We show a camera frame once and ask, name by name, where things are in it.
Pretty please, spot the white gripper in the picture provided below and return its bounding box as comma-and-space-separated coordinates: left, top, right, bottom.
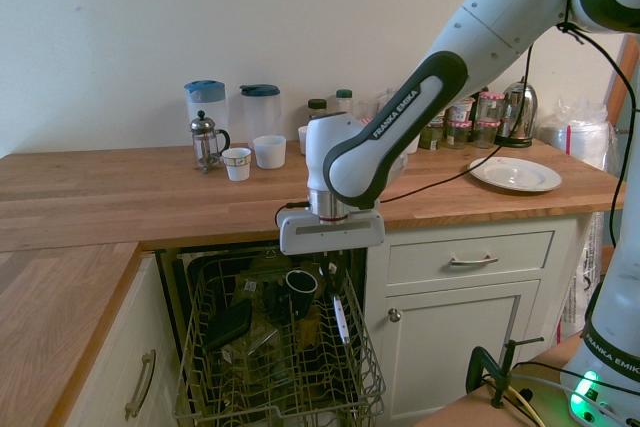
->
278, 209, 386, 296

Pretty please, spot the white knife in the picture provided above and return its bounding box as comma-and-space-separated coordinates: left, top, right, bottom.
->
327, 271, 352, 347

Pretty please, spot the stainless dishwasher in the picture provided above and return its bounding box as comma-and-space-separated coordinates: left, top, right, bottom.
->
153, 241, 370, 427

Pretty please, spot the black mug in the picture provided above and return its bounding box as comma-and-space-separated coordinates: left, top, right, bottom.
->
284, 269, 320, 321

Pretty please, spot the black plastic container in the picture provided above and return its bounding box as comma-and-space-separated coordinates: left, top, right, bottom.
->
202, 299, 254, 353

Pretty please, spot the small patterned cup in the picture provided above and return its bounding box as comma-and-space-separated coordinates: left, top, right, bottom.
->
221, 147, 252, 182

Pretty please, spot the white cabinet with drawer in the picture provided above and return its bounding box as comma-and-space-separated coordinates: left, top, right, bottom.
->
364, 214, 591, 423

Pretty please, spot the dark spice jar black lid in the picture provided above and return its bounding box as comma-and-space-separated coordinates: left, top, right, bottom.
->
306, 98, 329, 123

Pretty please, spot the green tub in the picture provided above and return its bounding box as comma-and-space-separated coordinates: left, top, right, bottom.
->
418, 124, 446, 151

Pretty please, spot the clear pitcher with teal lid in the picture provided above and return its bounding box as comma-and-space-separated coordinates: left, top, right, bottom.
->
238, 83, 282, 146

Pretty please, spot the black C clamp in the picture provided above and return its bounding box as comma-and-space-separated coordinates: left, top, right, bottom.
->
465, 336, 545, 409

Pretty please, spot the glass french press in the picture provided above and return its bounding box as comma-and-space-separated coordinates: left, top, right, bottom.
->
189, 110, 232, 175

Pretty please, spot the glass jar red checked lid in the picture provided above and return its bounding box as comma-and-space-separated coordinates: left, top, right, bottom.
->
472, 119, 503, 150
444, 119, 473, 150

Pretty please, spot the red and white yogurt tub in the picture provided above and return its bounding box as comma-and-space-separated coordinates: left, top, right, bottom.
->
446, 98, 476, 123

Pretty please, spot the clear pitcher with blue lid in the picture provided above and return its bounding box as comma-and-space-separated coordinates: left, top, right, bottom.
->
183, 79, 229, 146

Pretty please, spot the white plate with gold rim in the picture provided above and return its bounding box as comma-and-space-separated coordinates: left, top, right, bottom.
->
468, 156, 564, 194

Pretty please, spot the large jar red checked lid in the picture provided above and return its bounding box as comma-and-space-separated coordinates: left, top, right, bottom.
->
476, 90, 506, 123

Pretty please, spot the white corner cabinet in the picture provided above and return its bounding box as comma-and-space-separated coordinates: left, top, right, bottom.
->
64, 251, 189, 427

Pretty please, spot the steel electric kettle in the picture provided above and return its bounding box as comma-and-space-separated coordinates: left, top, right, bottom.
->
494, 77, 540, 149

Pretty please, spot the stack of plastic cups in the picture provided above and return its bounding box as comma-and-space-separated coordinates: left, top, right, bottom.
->
537, 96, 624, 173

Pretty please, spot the wire dishwasher rack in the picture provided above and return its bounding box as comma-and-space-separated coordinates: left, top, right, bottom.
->
172, 251, 387, 427

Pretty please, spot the white mug with handle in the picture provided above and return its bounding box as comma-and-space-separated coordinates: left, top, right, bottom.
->
252, 134, 288, 170

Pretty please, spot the silver drawer handle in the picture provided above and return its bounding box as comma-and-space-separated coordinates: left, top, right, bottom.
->
449, 255, 500, 267

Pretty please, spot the brushed metal drawer handle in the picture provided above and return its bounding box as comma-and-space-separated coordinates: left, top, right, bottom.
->
124, 349, 157, 421

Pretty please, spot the yellow cable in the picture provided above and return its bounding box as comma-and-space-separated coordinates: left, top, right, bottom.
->
507, 384, 539, 427

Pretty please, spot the wooden frame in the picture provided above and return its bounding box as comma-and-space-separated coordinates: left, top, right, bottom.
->
607, 34, 640, 148

